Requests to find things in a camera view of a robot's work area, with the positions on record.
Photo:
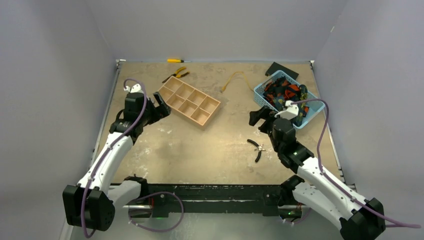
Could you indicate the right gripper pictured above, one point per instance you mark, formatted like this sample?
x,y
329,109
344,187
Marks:
x,y
265,120

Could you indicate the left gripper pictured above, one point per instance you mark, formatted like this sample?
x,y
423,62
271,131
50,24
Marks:
x,y
158,112

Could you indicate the wooden compartment tray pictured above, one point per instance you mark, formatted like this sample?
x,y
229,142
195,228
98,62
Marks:
x,y
189,102

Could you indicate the light blue plastic basket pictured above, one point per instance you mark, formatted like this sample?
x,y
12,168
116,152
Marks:
x,y
314,106

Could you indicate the blue floral tie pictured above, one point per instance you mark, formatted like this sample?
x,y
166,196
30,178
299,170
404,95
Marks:
x,y
302,95

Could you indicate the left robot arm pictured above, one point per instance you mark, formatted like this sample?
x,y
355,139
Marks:
x,y
87,203

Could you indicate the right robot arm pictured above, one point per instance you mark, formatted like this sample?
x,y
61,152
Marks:
x,y
356,217

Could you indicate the yellow black pliers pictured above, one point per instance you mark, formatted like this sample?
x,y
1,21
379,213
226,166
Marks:
x,y
178,74

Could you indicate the orange black striped tie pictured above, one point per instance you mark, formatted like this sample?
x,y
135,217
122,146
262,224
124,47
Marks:
x,y
279,91

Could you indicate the black flat box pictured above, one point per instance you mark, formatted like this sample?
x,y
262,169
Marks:
x,y
278,67

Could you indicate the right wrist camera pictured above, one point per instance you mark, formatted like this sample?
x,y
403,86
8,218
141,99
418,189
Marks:
x,y
289,112

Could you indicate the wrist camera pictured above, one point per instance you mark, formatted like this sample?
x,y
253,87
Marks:
x,y
289,112
137,88

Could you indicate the black handled cutters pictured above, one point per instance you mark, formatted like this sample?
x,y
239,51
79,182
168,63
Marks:
x,y
258,148

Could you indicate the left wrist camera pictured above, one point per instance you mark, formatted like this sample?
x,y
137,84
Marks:
x,y
137,88

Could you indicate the yellow handled screwdriver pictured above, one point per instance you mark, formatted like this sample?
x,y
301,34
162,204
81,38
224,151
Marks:
x,y
171,60

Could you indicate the black base frame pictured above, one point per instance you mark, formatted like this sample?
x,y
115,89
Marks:
x,y
268,200

